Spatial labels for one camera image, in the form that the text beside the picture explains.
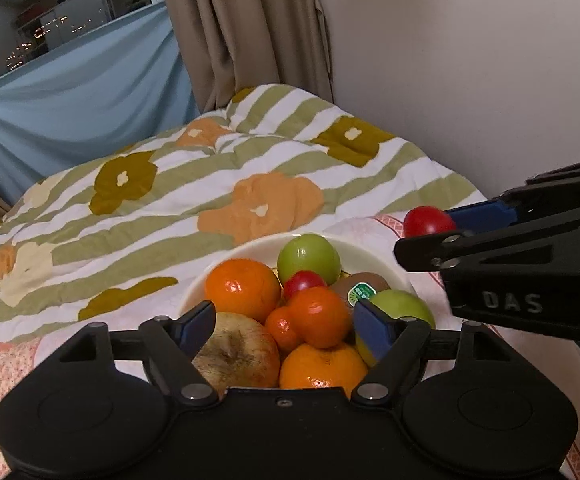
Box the green apple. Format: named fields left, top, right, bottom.
left=277, top=233, right=342, bottom=285
left=353, top=289, right=435, bottom=368

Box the red cherry tomato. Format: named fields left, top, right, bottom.
left=284, top=270, right=327, bottom=301
left=403, top=206, right=457, bottom=238

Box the brown kiwi with sticker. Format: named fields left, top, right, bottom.
left=330, top=272, right=390, bottom=310

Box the large red yellow apple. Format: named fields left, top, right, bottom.
left=192, top=312, right=280, bottom=396

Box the small mandarin front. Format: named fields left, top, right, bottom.
left=287, top=287, right=353, bottom=349

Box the small mandarin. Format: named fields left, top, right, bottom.
left=264, top=306, right=303, bottom=353
left=287, top=287, right=353, bottom=349

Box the large orange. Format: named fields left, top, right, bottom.
left=279, top=344, right=368, bottom=396
left=203, top=258, right=281, bottom=324

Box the large orange front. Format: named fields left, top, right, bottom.
left=203, top=258, right=281, bottom=324

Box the cream cartoon bear plate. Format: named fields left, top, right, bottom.
left=178, top=233, right=416, bottom=316

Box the green striped floral quilt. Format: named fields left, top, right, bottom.
left=0, top=84, right=482, bottom=344

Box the blue hanging sheet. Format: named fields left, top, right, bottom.
left=0, top=3, right=199, bottom=204

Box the right beige curtain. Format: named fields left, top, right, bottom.
left=164, top=0, right=332, bottom=112

